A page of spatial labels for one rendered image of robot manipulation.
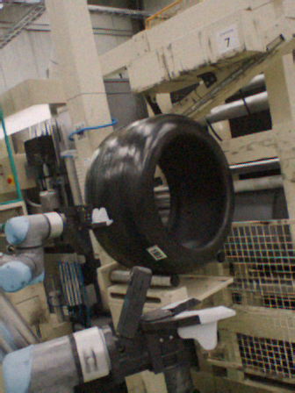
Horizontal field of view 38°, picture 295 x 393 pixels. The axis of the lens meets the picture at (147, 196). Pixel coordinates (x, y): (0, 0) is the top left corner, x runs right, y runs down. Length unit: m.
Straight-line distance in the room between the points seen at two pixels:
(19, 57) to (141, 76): 10.60
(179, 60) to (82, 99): 0.42
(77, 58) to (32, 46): 10.91
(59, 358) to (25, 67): 11.89
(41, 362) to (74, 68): 1.39
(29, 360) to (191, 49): 1.36
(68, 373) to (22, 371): 0.06
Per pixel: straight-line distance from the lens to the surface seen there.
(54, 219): 1.30
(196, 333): 0.71
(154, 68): 1.89
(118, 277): 1.75
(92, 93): 1.87
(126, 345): 0.72
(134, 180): 1.40
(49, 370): 0.69
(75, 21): 1.94
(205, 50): 1.73
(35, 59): 12.68
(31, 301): 2.04
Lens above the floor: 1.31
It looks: 4 degrees down
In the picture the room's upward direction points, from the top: 11 degrees counter-clockwise
